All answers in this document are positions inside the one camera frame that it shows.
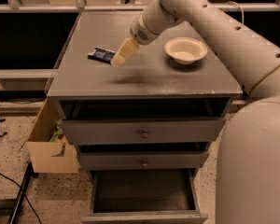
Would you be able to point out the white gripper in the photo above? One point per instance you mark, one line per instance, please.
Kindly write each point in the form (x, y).
(139, 33)

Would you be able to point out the blue rxbar blueberry wrapper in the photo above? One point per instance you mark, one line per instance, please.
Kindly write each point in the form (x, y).
(102, 55)

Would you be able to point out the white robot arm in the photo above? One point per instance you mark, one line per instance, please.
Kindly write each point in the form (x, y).
(248, 159)

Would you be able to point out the grey three-drawer cabinet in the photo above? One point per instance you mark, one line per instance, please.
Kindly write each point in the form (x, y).
(150, 86)

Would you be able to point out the grey top drawer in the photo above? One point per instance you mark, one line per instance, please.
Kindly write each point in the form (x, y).
(90, 132)

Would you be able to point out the grey middle drawer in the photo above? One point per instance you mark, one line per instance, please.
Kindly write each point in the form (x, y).
(142, 160)

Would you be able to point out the grey open bottom drawer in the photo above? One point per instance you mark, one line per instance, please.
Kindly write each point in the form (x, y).
(144, 197)

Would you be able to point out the white paper bowl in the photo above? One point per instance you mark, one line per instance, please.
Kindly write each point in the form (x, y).
(185, 50)

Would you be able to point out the green item in box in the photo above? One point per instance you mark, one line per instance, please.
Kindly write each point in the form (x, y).
(58, 131)

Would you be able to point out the brown cardboard box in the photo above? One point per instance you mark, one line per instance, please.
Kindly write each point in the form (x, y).
(58, 157)

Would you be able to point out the black metal floor bar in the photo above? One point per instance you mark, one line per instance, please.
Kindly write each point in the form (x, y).
(21, 194)

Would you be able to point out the aluminium rail frame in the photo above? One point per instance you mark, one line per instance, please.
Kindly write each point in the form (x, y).
(28, 8)

